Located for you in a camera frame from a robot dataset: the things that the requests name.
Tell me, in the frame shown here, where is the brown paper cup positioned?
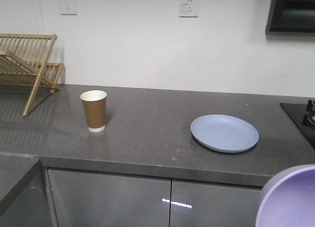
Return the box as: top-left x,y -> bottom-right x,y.
80,90 -> 107,132

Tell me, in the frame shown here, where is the purple plastic bowl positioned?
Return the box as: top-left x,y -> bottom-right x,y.
255,164 -> 315,227

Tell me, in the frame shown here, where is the blue plastic plate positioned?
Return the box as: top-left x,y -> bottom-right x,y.
190,114 -> 259,154

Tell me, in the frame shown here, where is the grey right cabinet door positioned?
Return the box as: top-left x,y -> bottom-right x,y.
170,180 -> 261,227

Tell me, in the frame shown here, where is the grey cabinet door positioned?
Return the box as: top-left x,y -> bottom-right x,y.
48,169 -> 171,227
170,180 -> 261,227

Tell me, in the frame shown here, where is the grey left cabinet door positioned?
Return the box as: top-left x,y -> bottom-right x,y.
48,169 -> 171,227

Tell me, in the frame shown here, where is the wooden dish rack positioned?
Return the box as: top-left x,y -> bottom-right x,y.
0,33 -> 64,117

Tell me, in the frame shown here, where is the black gas stove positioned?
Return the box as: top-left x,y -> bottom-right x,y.
280,99 -> 315,149

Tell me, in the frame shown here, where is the black range hood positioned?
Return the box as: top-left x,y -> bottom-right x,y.
265,0 -> 315,33

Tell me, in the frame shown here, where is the white right wall socket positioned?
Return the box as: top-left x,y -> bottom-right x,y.
178,0 -> 200,18

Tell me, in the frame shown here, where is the white wall socket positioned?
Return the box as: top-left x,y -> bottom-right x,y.
58,0 -> 78,15
178,0 -> 200,18

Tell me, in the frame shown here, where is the white left wall socket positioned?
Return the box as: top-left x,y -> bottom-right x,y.
58,0 -> 78,15

